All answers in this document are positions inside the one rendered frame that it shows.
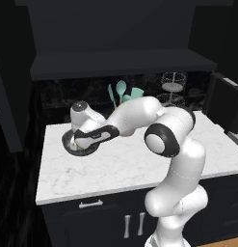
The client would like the dark grey bowl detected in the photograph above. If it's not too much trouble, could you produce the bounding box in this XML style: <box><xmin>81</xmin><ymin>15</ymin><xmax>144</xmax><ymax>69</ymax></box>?
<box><xmin>61</xmin><ymin>129</ymin><xmax>101</xmax><ymax>157</ymax></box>

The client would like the dark tall cabinet door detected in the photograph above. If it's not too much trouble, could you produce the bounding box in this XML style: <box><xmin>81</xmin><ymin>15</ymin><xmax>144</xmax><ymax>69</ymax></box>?
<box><xmin>0</xmin><ymin>0</ymin><xmax>38</xmax><ymax>154</ymax></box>

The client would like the dark base cabinet door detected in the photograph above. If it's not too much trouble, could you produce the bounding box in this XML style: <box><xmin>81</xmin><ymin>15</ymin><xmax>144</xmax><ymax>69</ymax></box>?
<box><xmin>133</xmin><ymin>208</ymin><xmax>161</xmax><ymax>247</ymax></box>
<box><xmin>63</xmin><ymin>210</ymin><xmax>135</xmax><ymax>247</ymax></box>

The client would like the dark cabinet door, pale edge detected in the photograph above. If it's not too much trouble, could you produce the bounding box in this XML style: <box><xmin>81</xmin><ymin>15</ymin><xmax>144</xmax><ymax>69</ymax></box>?
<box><xmin>204</xmin><ymin>70</ymin><xmax>238</xmax><ymax>149</ymax></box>

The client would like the dark drawer stack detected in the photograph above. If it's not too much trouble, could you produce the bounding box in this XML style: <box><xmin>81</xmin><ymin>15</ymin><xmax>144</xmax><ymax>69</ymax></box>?
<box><xmin>184</xmin><ymin>174</ymin><xmax>238</xmax><ymax>246</ymax></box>

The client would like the teal slotted spatula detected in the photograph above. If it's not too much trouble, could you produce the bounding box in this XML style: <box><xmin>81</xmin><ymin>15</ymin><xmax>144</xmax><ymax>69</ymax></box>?
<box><xmin>107</xmin><ymin>83</ymin><xmax>118</xmax><ymax>110</ymax></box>

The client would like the small teal spatula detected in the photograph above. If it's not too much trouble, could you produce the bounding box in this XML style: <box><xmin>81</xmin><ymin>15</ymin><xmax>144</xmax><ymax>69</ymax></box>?
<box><xmin>121</xmin><ymin>94</ymin><xmax>133</xmax><ymax>104</ymax></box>

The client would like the teal spoon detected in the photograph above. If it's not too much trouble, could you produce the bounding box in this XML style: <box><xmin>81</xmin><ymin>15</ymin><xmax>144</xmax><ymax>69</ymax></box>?
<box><xmin>116</xmin><ymin>79</ymin><xmax>128</xmax><ymax>104</ymax></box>

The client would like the dark drawer front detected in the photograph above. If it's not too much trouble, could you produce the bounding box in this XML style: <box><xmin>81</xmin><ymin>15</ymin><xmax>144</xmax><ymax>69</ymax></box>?
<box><xmin>59</xmin><ymin>189</ymin><xmax>153</xmax><ymax>217</ymax></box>

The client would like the teal wide spatula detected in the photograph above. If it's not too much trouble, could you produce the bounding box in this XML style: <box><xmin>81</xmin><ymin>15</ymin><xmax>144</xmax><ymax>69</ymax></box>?
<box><xmin>129</xmin><ymin>87</ymin><xmax>145</xmax><ymax>101</ymax></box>

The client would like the dark open wall cabinet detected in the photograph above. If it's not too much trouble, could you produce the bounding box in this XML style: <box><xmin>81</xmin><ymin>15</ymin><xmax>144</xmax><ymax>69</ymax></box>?
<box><xmin>13</xmin><ymin>0</ymin><xmax>234</xmax><ymax>82</ymax></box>

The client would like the white tiered wire stand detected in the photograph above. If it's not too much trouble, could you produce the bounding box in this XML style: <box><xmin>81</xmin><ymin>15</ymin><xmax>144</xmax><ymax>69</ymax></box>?
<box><xmin>155</xmin><ymin>71</ymin><xmax>188</xmax><ymax>108</ymax></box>

